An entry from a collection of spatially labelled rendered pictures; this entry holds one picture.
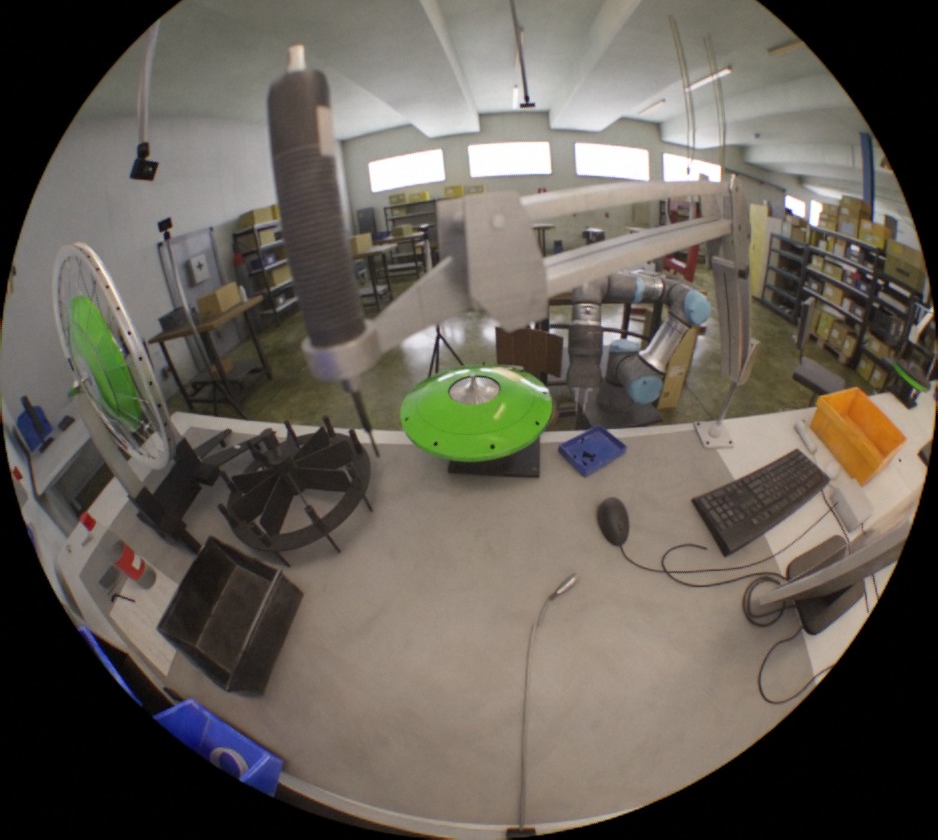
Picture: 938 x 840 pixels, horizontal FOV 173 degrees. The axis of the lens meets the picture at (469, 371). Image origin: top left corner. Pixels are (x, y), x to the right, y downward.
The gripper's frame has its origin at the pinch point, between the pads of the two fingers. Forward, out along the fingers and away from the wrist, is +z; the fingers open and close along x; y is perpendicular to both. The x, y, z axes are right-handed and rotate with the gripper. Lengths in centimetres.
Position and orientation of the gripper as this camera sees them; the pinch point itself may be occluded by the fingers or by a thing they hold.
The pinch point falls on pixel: (579, 414)
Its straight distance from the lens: 69.6
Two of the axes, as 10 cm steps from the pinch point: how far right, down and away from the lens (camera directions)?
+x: 9.6, 0.6, -2.7
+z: -0.4, 10.0, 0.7
